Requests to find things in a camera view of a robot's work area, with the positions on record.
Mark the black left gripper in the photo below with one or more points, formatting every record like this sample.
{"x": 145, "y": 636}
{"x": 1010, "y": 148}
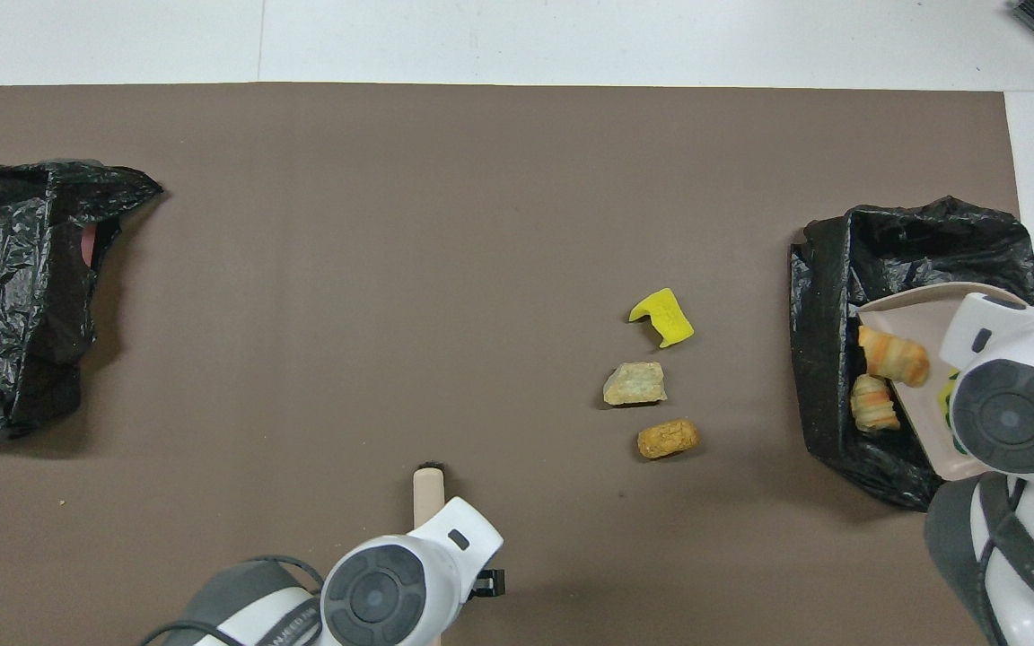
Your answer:
{"x": 488, "y": 581}

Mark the beige hand brush black bristles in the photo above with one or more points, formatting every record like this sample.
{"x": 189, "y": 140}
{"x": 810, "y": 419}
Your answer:
{"x": 428, "y": 498}

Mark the beige plastic dustpan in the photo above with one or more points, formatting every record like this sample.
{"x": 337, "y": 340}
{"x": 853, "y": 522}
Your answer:
{"x": 916, "y": 314}

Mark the large yellow green sponge piece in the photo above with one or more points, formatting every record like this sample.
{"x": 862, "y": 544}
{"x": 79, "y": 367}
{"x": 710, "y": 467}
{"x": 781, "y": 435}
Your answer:
{"x": 946, "y": 399}

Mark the orange striped croissant piece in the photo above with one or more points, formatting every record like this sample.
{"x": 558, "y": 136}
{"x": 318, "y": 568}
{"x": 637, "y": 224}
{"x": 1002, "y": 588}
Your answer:
{"x": 894, "y": 356}

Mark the pale ridged bread piece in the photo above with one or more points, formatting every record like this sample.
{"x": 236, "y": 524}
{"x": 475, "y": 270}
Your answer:
{"x": 874, "y": 404}

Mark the golden brown bread roll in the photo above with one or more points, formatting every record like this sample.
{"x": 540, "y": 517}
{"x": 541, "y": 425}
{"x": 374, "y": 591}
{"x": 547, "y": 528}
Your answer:
{"x": 666, "y": 440}

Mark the pale beige bread chunk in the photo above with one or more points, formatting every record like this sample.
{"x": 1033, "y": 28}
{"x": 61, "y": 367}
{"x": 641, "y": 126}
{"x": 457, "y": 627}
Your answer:
{"x": 635, "y": 384}

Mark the plain yellow sponge piece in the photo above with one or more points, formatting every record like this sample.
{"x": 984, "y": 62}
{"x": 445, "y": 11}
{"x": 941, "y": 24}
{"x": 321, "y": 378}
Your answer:
{"x": 668, "y": 318}

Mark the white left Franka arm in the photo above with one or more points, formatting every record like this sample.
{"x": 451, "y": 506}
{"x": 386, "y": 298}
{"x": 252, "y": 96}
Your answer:
{"x": 373, "y": 597}

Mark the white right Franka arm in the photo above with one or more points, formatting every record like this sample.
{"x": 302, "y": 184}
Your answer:
{"x": 1015, "y": 417}

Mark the pink plastic bin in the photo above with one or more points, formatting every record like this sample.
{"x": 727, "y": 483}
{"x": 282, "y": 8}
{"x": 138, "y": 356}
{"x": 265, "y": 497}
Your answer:
{"x": 89, "y": 247}

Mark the brown paper table mat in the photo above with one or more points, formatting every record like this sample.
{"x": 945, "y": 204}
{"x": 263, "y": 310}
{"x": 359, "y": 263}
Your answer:
{"x": 517, "y": 179}

